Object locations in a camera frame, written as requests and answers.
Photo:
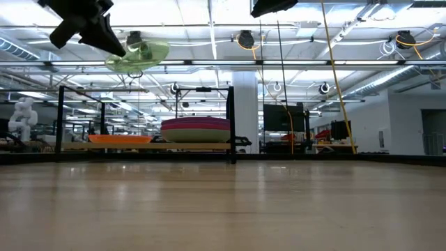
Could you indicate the black table frame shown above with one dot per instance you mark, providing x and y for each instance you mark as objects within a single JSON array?
[{"x": 313, "y": 159}]

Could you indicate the long ceiling light strip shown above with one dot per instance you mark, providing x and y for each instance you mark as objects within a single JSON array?
[{"x": 223, "y": 62}]

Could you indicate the red background object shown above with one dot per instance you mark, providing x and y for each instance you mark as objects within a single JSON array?
[{"x": 323, "y": 134}]

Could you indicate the white humanoid robot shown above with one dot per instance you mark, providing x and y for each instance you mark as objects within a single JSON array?
[{"x": 23, "y": 118}]

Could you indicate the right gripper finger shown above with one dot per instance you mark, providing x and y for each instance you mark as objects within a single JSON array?
[{"x": 271, "y": 5}]

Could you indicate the large black monitor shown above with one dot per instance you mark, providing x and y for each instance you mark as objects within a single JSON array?
[{"x": 273, "y": 118}]

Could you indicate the orange translucent plate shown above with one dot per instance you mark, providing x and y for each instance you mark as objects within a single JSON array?
[{"x": 120, "y": 140}]

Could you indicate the pink plate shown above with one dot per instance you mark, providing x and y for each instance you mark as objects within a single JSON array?
[{"x": 195, "y": 127}]

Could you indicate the small black monitor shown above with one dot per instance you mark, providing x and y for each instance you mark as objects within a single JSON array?
[{"x": 339, "y": 129}]

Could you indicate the short silver air duct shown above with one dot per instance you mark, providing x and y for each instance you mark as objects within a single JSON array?
[{"x": 17, "y": 49}]

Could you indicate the black background robot arm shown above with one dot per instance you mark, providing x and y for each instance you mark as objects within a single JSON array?
[{"x": 244, "y": 141}]

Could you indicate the long silver air duct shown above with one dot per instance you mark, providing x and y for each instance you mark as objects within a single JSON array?
[{"x": 393, "y": 75}]

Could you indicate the dark door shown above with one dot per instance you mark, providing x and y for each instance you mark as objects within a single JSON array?
[{"x": 433, "y": 129}]

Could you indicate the white pillar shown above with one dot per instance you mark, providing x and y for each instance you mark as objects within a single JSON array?
[{"x": 245, "y": 104}]

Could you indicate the black background station frame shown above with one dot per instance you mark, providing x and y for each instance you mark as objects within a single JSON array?
[{"x": 203, "y": 89}]

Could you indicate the red translucent plate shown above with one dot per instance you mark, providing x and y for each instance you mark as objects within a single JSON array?
[{"x": 120, "y": 135}]

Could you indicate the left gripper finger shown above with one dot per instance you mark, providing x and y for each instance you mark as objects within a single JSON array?
[
  {"x": 95, "y": 40},
  {"x": 106, "y": 33}
]

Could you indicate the green translucent plate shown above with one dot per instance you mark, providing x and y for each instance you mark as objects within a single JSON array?
[{"x": 146, "y": 55}]

